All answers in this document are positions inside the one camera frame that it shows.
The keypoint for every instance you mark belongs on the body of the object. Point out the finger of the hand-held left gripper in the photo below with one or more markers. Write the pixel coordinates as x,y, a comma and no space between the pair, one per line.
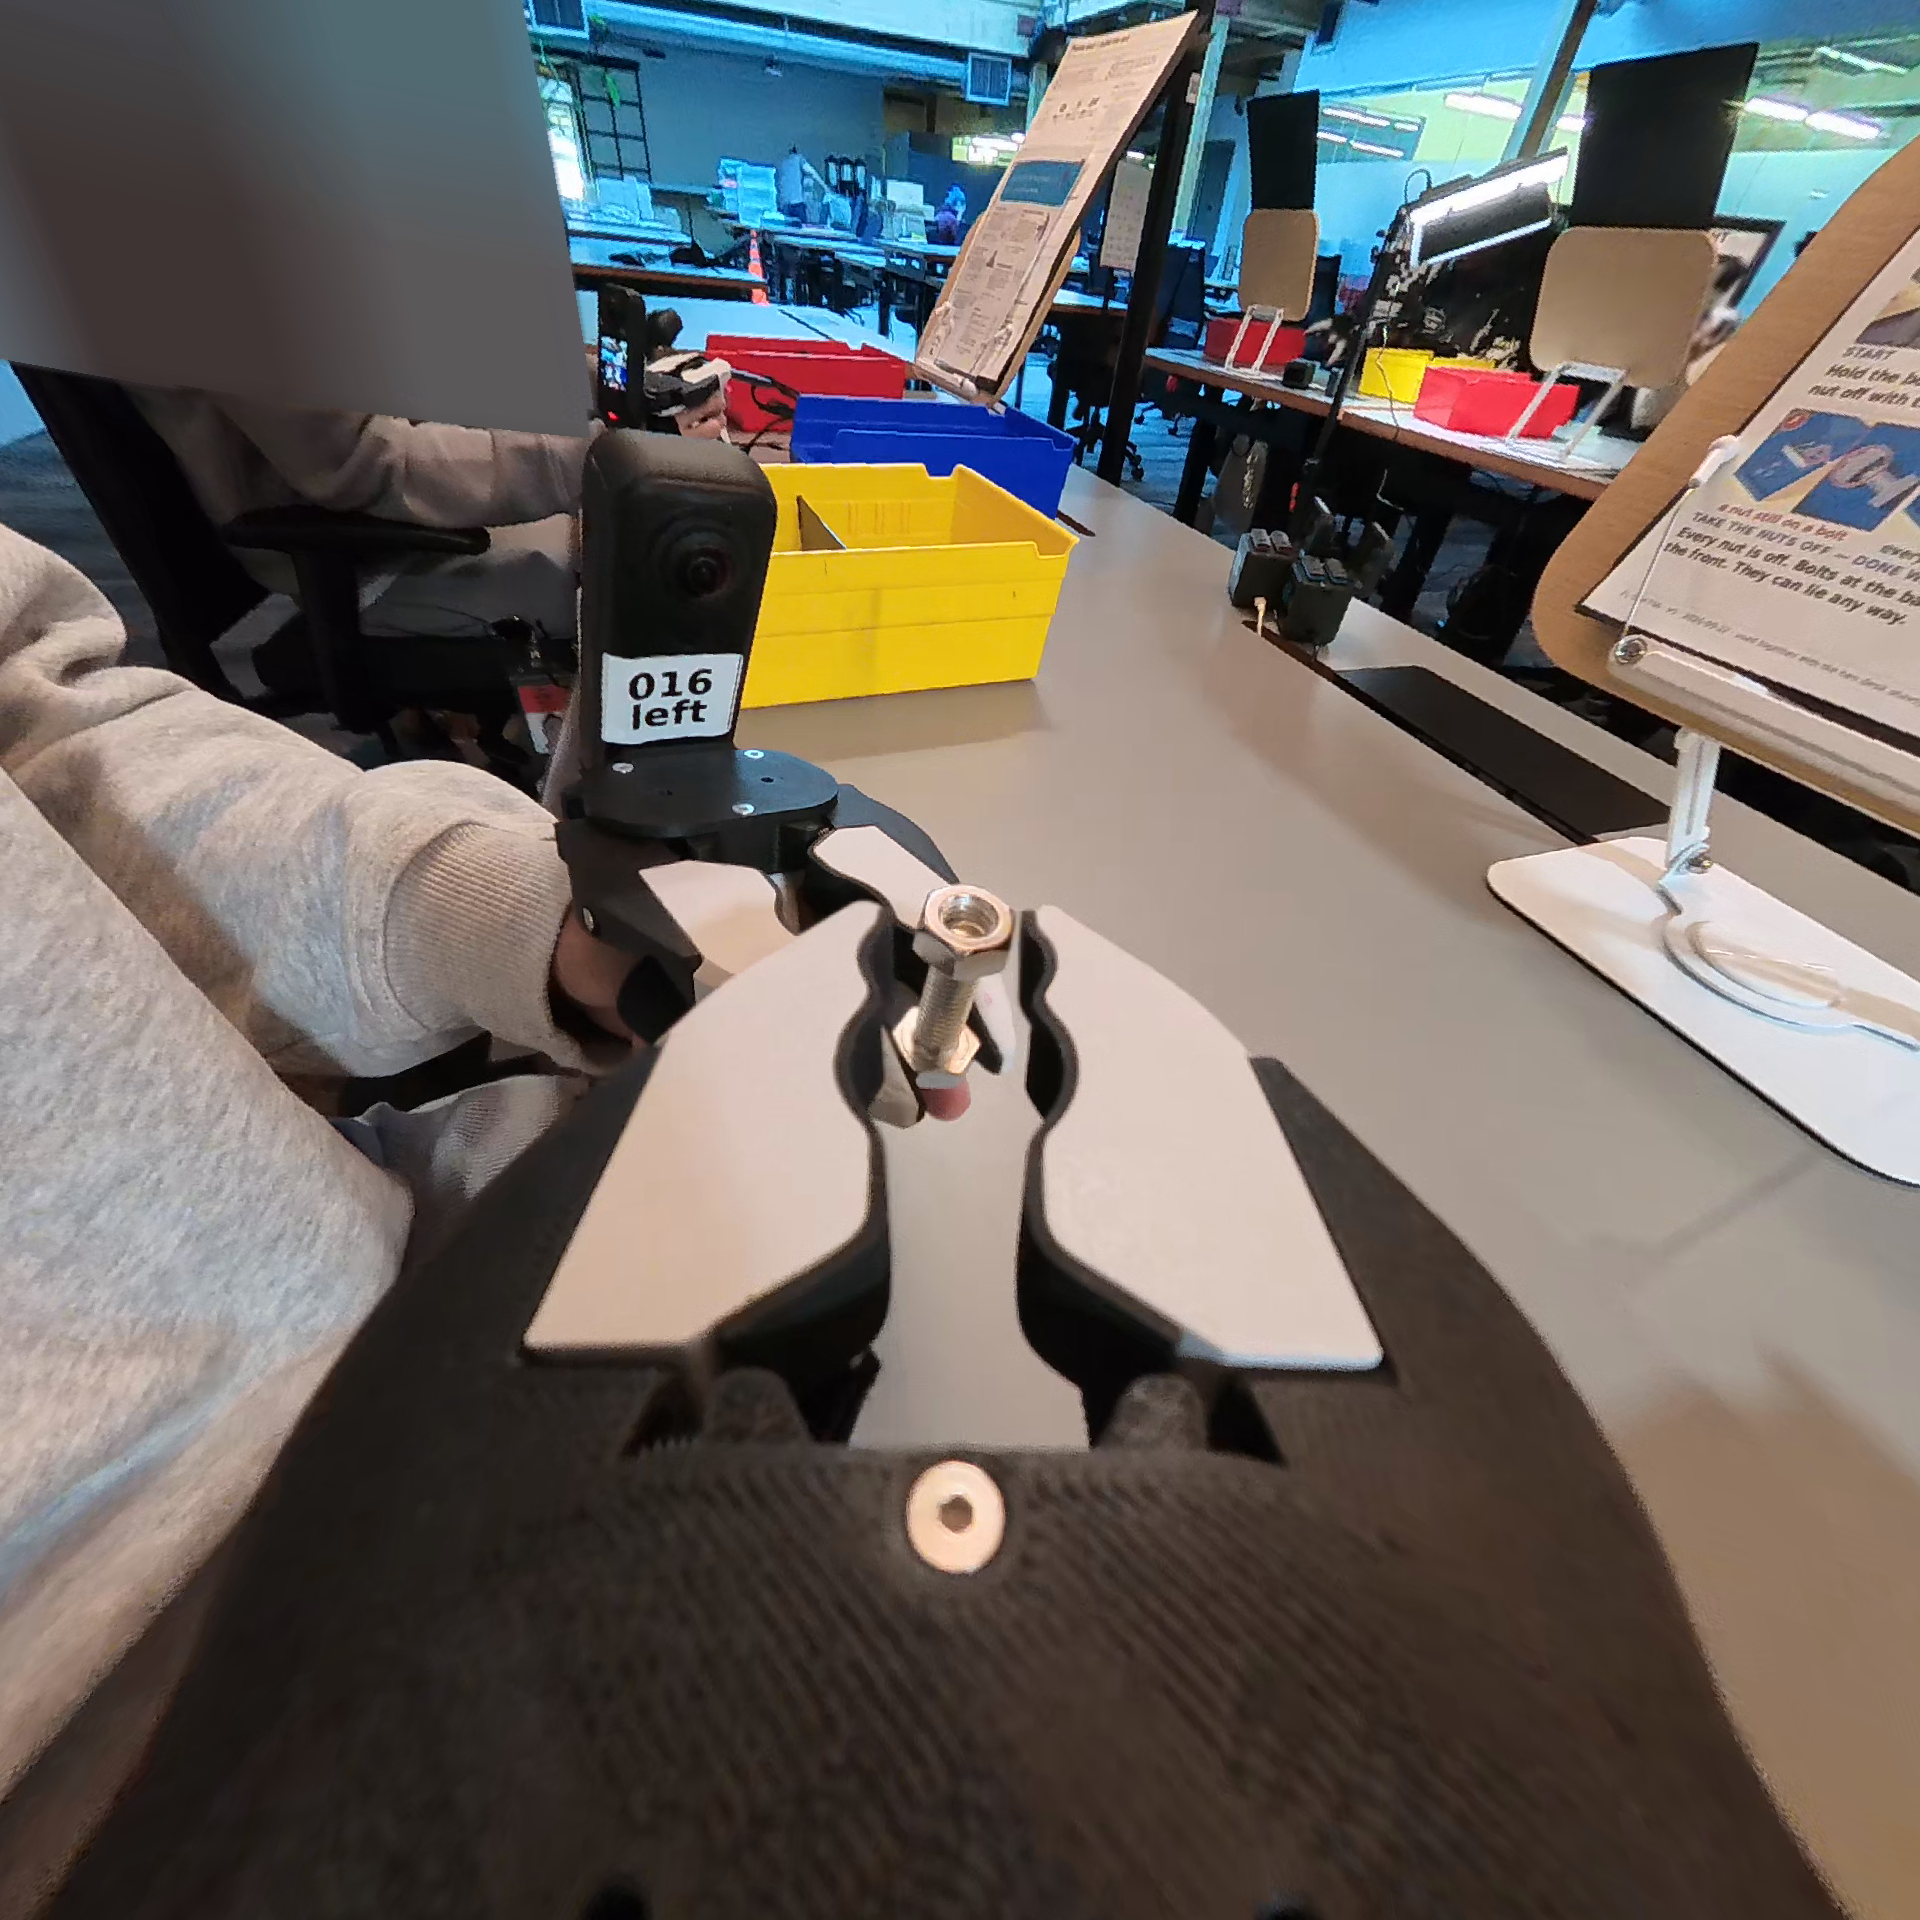
720,915
869,870

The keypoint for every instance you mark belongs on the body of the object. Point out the small yellow storage bin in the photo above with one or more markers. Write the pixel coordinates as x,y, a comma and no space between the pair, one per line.
1394,374

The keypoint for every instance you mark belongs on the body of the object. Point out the small wooden document stand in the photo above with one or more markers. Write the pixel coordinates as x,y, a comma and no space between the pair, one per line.
1277,263

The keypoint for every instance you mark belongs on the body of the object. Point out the yellow divided plastic bin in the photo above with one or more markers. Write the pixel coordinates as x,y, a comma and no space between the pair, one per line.
901,629

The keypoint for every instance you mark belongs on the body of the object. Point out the printed instruction sheet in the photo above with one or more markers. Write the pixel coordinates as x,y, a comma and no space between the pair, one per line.
1800,510

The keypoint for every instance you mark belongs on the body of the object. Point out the wood-edged work desk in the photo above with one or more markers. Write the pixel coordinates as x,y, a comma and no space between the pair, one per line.
1348,412

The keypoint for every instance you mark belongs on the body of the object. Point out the grey desk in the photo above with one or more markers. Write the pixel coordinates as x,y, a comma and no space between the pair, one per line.
1276,902

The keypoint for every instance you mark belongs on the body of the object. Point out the person's left forearm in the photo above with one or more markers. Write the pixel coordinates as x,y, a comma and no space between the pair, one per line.
299,840

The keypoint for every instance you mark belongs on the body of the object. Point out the black support column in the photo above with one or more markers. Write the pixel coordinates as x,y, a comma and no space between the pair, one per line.
1155,300

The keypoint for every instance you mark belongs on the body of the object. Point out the wide wooden document stand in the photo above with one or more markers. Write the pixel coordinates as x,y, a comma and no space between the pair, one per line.
1620,300

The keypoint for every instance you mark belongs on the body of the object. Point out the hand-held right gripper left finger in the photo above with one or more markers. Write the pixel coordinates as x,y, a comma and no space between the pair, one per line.
720,1184

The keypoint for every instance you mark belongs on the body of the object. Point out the red plastic bin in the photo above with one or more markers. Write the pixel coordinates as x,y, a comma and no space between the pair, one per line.
810,375

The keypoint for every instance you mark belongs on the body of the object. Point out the person's grey sweatshirt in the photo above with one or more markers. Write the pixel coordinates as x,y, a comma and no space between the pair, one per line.
148,1349

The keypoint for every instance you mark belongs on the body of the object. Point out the blue plastic bin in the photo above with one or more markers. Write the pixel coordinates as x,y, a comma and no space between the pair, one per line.
960,435

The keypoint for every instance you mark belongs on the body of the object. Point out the tall wooden document stand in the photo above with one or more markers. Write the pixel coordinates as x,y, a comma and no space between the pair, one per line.
1035,226

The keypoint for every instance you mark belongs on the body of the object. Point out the black desk mat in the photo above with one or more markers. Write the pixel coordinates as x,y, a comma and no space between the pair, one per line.
1499,744

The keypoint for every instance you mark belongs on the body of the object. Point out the black desk lamp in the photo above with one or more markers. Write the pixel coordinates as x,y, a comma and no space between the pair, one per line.
1483,203

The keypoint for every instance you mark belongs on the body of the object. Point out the black monitor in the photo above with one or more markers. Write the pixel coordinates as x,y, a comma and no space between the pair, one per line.
1282,150
1665,135

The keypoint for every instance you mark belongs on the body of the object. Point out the red storage bin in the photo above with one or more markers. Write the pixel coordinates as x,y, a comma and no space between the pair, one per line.
1252,342
1492,403

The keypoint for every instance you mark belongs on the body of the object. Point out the black battery charger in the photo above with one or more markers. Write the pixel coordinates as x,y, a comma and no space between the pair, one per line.
1263,571
1320,599

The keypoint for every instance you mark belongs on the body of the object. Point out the steel hex bolt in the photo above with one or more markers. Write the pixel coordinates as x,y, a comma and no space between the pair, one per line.
945,1005

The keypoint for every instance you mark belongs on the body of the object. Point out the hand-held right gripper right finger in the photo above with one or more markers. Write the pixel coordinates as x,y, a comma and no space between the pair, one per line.
1200,1184

